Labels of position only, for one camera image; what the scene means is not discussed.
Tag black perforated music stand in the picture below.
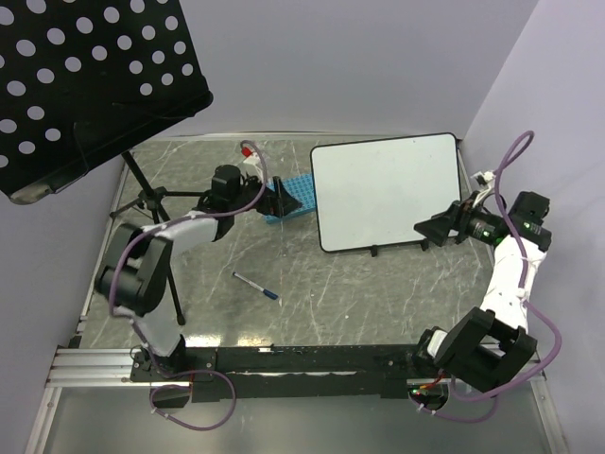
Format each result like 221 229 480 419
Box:
1 1 214 205

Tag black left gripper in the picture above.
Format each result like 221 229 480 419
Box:
230 170 302 218

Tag blue marker cap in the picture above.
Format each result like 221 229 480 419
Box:
263 288 279 300

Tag white marker pen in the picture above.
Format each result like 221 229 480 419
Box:
233 271 265 292

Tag aluminium extrusion frame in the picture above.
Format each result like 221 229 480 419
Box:
26 160 143 454

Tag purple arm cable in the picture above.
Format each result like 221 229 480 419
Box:
108 139 270 432
415 131 563 422

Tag black tripod stand legs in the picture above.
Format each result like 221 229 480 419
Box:
110 151 202 326

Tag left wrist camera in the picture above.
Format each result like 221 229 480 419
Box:
241 146 265 181

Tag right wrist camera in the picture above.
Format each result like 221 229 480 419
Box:
472 170 496 207

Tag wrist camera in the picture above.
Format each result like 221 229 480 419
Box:
472 170 496 207
241 146 265 181

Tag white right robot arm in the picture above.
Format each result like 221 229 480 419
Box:
412 191 552 393

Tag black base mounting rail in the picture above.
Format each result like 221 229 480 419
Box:
130 344 440 403

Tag blue studded building plate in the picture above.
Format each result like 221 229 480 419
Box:
264 173 317 224

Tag white whiteboard black frame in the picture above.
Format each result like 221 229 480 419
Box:
310 132 461 253

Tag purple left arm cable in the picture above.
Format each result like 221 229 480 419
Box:
108 139 270 432

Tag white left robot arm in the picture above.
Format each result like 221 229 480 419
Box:
95 165 302 380

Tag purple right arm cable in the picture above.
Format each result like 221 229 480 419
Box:
415 131 563 422

